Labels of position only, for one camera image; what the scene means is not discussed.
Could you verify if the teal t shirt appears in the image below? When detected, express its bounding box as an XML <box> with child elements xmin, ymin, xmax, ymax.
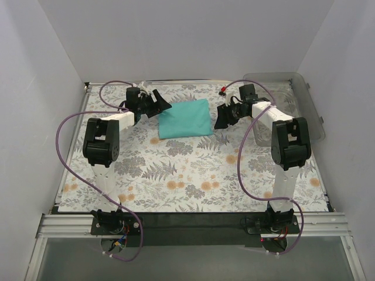
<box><xmin>158</xmin><ymin>99</ymin><xmax>213</xmax><ymax>139</ymax></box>

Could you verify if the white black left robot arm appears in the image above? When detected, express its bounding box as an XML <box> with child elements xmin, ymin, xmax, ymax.
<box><xmin>83</xmin><ymin>86</ymin><xmax>172</xmax><ymax>234</ymax></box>

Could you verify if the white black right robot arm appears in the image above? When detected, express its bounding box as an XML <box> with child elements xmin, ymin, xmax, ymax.
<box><xmin>214</xmin><ymin>80</ymin><xmax>312</xmax><ymax>235</ymax></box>

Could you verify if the clear plastic bin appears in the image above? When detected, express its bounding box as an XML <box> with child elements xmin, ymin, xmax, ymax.
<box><xmin>243</xmin><ymin>72</ymin><xmax>326</xmax><ymax>143</ymax></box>

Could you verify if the floral patterned table mat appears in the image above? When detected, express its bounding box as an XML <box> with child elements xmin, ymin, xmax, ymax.
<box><xmin>57</xmin><ymin>83</ymin><xmax>329</xmax><ymax>213</ymax></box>

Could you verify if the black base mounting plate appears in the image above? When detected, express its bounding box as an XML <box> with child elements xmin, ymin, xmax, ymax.
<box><xmin>90</xmin><ymin>210</ymin><xmax>300</xmax><ymax>248</ymax></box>

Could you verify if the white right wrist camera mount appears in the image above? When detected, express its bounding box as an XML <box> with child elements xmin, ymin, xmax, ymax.
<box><xmin>219</xmin><ymin>86</ymin><xmax>234</xmax><ymax>107</ymax></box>

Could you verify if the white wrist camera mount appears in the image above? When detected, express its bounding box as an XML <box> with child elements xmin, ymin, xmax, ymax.
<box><xmin>138</xmin><ymin>81</ymin><xmax>152</xmax><ymax>95</ymax></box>
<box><xmin>219</xmin><ymin>86</ymin><xmax>234</xmax><ymax>107</ymax></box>

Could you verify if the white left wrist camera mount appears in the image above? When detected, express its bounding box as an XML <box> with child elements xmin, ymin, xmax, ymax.
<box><xmin>138</xmin><ymin>81</ymin><xmax>152</xmax><ymax>95</ymax></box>

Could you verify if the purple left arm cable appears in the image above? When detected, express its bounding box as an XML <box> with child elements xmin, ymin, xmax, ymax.
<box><xmin>56</xmin><ymin>80</ymin><xmax>144</xmax><ymax>262</ymax></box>

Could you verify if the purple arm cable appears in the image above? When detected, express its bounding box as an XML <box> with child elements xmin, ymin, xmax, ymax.
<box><xmin>221</xmin><ymin>79</ymin><xmax>302</xmax><ymax>256</ymax></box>
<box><xmin>56</xmin><ymin>80</ymin><xmax>144</xmax><ymax>262</ymax></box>

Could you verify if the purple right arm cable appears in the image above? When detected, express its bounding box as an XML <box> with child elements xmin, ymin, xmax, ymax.
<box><xmin>221</xmin><ymin>79</ymin><xmax>302</xmax><ymax>256</ymax></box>

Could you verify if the aluminium frame rail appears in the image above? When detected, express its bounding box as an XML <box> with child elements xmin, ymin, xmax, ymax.
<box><xmin>37</xmin><ymin>212</ymin><xmax>351</xmax><ymax>238</ymax></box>

